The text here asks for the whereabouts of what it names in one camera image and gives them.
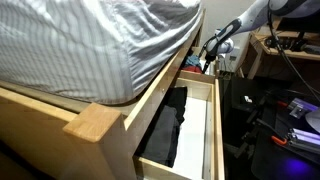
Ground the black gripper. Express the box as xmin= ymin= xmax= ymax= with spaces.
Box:
xmin=202 ymin=54 xmax=216 ymax=73

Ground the red shirt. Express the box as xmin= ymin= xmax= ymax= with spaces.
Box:
xmin=182 ymin=66 xmax=202 ymax=74

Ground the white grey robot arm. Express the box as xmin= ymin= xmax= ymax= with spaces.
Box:
xmin=199 ymin=0 xmax=320 ymax=73

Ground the wooden right drawer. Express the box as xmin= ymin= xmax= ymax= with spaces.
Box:
xmin=179 ymin=47 xmax=216 ymax=83

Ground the wooden drawer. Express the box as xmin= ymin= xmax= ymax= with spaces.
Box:
xmin=179 ymin=47 xmax=216 ymax=83
xmin=134 ymin=78 xmax=225 ymax=180

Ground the wooden left drawer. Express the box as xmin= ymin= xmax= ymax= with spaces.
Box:
xmin=134 ymin=78 xmax=225 ymax=180

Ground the light blue garment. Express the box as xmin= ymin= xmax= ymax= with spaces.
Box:
xmin=185 ymin=55 xmax=201 ymax=67

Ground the wooden desk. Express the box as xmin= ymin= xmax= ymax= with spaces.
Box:
xmin=236 ymin=28 xmax=320 ymax=79

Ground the black folded garment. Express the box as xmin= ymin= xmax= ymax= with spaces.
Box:
xmin=165 ymin=87 xmax=188 ymax=167

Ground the black monitor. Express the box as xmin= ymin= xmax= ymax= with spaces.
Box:
xmin=277 ymin=14 xmax=320 ymax=38

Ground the grey folded garment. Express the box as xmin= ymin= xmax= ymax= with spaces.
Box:
xmin=141 ymin=106 xmax=179 ymax=167

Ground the grey striped mattress sheet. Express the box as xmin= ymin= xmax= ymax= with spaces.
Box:
xmin=0 ymin=0 xmax=203 ymax=104

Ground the white wall outlet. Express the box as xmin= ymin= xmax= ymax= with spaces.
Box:
xmin=229 ymin=47 xmax=240 ymax=61

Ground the orange handled clamp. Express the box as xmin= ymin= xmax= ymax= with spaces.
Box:
xmin=257 ymin=119 xmax=288 ymax=146

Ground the silver aluminium rail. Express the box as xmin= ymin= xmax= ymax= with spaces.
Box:
xmin=288 ymin=128 xmax=320 ymax=154

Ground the wooden bed frame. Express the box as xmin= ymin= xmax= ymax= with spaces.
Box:
xmin=0 ymin=24 xmax=202 ymax=180

